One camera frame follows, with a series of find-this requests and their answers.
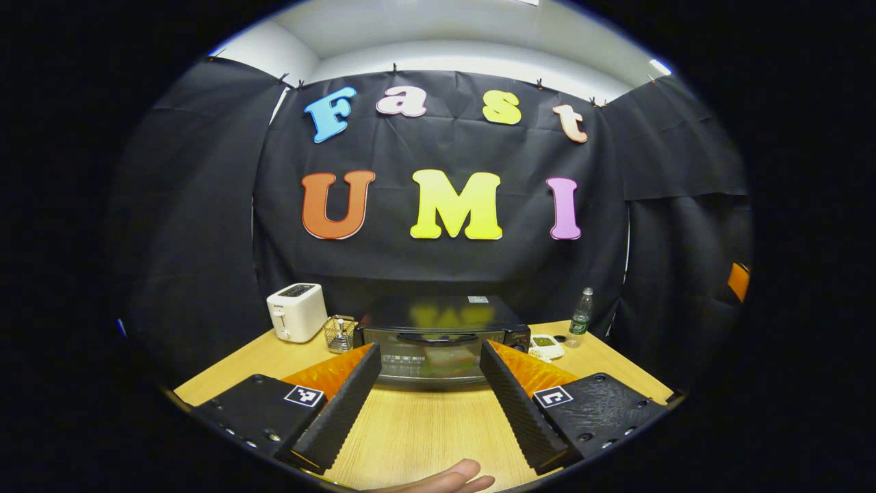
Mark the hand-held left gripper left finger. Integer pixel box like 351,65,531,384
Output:
192,342,383,475

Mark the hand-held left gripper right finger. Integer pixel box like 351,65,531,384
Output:
479,339,675,475

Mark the sandwich with lettuce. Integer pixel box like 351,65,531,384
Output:
421,346,483,377

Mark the black electric oven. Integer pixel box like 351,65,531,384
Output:
354,294,532,384

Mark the white divided dish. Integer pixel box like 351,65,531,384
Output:
528,334,566,362

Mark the white toaster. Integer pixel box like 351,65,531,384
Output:
266,282,329,343

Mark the clear plastic water bottle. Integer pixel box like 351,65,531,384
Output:
569,287,594,349

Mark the black backdrop cloth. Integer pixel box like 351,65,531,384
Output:
109,56,753,391

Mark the small wire basket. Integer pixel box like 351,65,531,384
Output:
322,314,358,354

